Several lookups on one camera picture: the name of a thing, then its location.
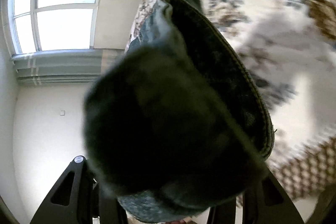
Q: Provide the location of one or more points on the white framed window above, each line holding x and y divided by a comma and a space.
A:
49, 25

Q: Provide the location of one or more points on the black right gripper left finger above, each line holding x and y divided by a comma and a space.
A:
77, 198

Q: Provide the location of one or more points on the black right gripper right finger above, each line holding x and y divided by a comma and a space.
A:
264, 199

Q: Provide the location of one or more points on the dark blue denim jeans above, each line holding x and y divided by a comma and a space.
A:
177, 125

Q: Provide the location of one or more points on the floral cream blanket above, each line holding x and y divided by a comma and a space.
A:
288, 46

